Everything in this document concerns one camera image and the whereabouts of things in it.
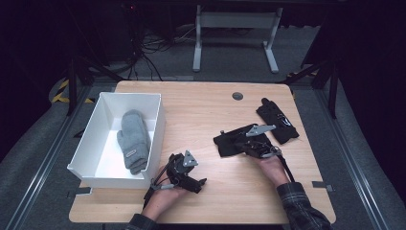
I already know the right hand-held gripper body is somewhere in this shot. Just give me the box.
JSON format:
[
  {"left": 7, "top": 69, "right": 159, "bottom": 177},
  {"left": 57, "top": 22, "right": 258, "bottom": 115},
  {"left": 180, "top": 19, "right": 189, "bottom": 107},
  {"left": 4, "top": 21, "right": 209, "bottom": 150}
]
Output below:
[{"left": 236, "top": 124, "right": 283, "bottom": 160}]

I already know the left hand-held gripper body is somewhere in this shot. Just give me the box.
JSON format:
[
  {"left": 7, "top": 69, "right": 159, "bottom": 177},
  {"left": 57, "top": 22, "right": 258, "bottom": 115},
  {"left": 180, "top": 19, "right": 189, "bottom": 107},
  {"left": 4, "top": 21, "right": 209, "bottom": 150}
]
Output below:
[{"left": 165, "top": 149, "right": 199, "bottom": 190}]

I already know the black glove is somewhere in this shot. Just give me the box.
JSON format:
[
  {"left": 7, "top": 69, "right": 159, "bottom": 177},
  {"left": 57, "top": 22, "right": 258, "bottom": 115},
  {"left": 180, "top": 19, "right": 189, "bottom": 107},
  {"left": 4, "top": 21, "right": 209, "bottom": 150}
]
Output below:
[
  {"left": 255, "top": 97, "right": 301, "bottom": 146},
  {"left": 213, "top": 123, "right": 273, "bottom": 158}
]

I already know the grey mitten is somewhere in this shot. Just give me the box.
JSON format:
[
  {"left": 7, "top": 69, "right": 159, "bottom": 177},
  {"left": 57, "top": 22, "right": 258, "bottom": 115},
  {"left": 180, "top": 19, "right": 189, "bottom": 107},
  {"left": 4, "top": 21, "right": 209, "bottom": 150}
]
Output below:
[{"left": 116, "top": 108, "right": 152, "bottom": 175}]

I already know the white box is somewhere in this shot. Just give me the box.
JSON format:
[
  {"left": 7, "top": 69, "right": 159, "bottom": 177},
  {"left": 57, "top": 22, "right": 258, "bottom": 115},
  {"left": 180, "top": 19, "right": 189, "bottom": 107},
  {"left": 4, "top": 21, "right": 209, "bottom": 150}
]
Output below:
[{"left": 66, "top": 91, "right": 168, "bottom": 190}]

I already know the person's right hand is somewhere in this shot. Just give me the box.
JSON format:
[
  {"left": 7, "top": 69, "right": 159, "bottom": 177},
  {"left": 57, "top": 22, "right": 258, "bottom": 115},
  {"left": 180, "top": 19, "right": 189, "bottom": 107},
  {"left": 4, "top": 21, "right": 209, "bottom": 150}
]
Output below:
[{"left": 255, "top": 155, "right": 290, "bottom": 188}]

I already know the person's left hand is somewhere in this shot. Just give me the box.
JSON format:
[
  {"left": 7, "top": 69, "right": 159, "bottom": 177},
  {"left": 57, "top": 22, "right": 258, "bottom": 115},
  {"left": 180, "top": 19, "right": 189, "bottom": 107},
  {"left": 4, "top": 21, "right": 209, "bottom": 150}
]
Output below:
[{"left": 141, "top": 187, "right": 190, "bottom": 221}]

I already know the grey tape piece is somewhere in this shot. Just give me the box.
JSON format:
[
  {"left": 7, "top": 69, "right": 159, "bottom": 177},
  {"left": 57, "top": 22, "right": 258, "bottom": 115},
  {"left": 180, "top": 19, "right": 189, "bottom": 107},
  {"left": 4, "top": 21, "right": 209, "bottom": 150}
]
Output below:
[
  {"left": 65, "top": 186, "right": 94, "bottom": 199},
  {"left": 310, "top": 179, "right": 337, "bottom": 194}
]

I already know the black tripod stand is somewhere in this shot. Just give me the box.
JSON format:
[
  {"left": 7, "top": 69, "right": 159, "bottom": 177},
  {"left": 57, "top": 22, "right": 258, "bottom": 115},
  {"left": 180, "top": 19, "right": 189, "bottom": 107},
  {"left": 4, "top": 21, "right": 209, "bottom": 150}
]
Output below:
[
  {"left": 64, "top": 56, "right": 126, "bottom": 117},
  {"left": 277, "top": 57, "right": 340, "bottom": 120}
]

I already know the white metal stand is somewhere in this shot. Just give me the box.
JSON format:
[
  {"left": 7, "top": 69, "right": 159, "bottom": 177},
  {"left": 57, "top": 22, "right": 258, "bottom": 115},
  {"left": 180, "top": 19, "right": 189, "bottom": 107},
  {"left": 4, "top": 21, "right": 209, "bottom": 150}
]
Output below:
[{"left": 192, "top": 4, "right": 284, "bottom": 74}]

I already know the yellow black hazard tape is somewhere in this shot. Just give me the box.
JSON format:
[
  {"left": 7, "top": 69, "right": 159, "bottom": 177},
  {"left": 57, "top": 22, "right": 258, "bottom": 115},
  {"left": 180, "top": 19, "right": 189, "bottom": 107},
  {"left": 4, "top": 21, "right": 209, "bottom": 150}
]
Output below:
[{"left": 51, "top": 78, "right": 96, "bottom": 104}]

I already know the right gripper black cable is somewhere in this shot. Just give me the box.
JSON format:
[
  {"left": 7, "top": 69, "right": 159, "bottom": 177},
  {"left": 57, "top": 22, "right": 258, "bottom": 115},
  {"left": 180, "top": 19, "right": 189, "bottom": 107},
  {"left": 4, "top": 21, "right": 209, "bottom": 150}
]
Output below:
[{"left": 272, "top": 148, "right": 297, "bottom": 184}]

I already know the metal floor rail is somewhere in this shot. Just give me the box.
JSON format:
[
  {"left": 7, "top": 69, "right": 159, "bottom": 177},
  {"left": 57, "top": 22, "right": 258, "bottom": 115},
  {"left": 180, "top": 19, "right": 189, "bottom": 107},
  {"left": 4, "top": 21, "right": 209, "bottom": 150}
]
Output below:
[
  {"left": 313, "top": 88, "right": 391, "bottom": 230},
  {"left": 5, "top": 85, "right": 94, "bottom": 230}
]

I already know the bundle of floor cables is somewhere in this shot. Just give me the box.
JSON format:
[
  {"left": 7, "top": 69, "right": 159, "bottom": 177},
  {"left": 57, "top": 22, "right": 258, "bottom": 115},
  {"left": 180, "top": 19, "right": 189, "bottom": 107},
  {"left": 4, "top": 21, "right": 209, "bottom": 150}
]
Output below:
[{"left": 126, "top": 24, "right": 199, "bottom": 81}]

